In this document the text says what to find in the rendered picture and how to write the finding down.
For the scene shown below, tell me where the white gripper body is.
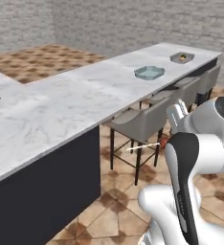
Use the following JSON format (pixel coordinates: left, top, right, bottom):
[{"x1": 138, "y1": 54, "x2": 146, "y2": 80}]
[{"x1": 166, "y1": 99, "x2": 190, "y2": 136}]

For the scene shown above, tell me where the kebab skewer with wooden stick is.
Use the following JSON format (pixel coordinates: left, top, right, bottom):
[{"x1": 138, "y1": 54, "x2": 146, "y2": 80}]
[{"x1": 125, "y1": 137, "x2": 169, "y2": 152}]

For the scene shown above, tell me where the clear blue tupperware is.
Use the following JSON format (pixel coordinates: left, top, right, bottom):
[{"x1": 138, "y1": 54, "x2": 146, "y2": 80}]
[{"x1": 133, "y1": 65, "x2": 167, "y2": 80}]

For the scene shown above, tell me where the grey tupperware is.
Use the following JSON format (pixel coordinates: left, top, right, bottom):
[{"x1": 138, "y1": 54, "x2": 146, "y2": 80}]
[{"x1": 169, "y1": 52, "x2": 195, "y2": 64}]

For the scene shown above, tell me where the dark navy island counter base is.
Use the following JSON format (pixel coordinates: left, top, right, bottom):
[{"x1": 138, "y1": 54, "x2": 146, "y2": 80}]
[{"x1": 0, "y1": 125, "x2": 101, "y2": 245}]

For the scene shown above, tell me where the grey bar stool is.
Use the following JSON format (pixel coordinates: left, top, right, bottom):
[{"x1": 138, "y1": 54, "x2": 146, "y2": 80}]
[
  {"x1": 108, "y1": 97, "x2": 171, "y2": 187},
  {"x1": 176, "y1": 64, "x2": 222, "y2": 106},
  {"x1": 139, "y1": 77, "x2": 201, "y2": 112}
]

